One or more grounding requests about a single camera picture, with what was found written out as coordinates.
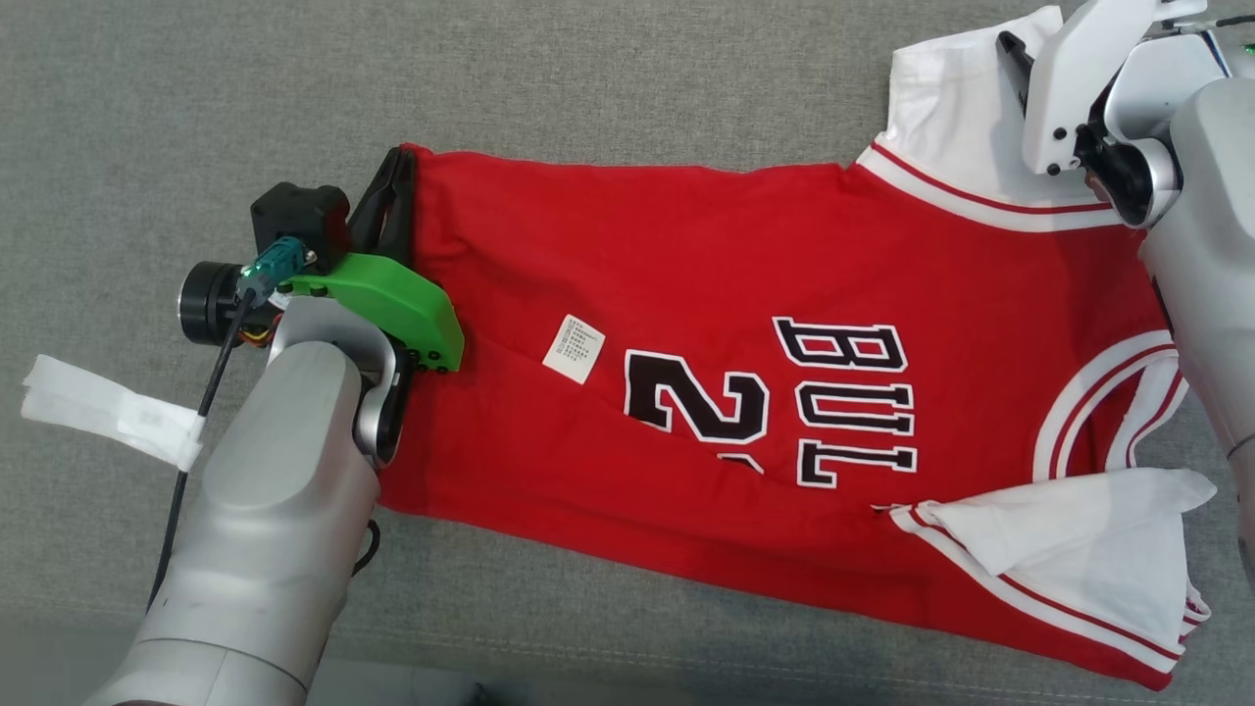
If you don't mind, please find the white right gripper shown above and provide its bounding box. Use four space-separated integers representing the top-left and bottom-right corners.
996 0 1209 178

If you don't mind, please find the grey fabric sofa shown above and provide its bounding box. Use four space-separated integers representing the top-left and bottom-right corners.
0 0 1255 706

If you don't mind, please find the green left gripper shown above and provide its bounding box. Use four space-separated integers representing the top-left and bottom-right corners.
283 147 467 376

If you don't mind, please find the black cable with teal plug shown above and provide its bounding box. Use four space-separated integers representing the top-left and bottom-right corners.
145 235 313 614

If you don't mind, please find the white tape flag on cable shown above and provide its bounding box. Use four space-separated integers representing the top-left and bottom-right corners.
22 353 207 474

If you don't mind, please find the red basketball jersey white trim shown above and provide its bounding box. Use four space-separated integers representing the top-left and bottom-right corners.
373 5 1217 692

